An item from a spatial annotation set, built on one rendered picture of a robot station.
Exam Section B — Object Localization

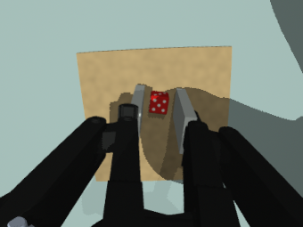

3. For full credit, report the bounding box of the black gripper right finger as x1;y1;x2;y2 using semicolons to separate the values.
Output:
173;88;303;227

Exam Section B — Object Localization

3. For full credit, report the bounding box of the tan mat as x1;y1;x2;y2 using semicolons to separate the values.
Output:
77;46;233;181

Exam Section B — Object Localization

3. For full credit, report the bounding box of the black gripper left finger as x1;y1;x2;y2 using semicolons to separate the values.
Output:
0;85;145;227

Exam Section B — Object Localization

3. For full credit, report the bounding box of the red die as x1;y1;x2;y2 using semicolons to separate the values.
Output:
149;91;169;115

